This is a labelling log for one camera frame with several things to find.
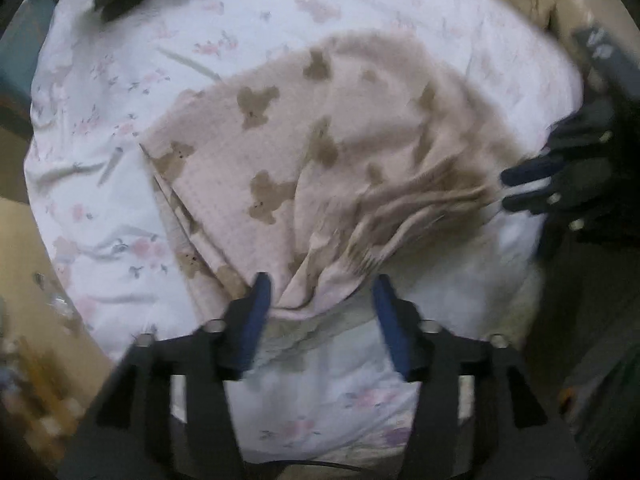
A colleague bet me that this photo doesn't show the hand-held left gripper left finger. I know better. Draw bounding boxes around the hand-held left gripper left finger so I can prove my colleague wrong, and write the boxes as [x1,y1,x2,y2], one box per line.
[60,272,274,480]

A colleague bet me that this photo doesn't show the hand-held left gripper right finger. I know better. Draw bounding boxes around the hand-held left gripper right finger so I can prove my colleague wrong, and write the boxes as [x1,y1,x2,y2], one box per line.
[371,273,587,480]

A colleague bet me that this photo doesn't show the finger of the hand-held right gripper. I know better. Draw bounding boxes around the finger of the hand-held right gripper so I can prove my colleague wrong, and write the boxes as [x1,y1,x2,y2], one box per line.
[500,156,567,187]
[501,190,562,217]

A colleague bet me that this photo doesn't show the pink bear print pants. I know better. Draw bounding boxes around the pink bear print pants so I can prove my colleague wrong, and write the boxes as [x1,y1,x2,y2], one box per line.
[139,30,522,322]

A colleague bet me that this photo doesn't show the white floral bed sheet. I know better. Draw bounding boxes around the white floral bed sheet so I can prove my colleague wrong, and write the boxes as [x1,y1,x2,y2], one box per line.
[24,0,587,466]

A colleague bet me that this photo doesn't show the teal armchair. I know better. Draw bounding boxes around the teal armchair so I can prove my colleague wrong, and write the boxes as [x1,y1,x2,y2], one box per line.
[0,0,61,136]

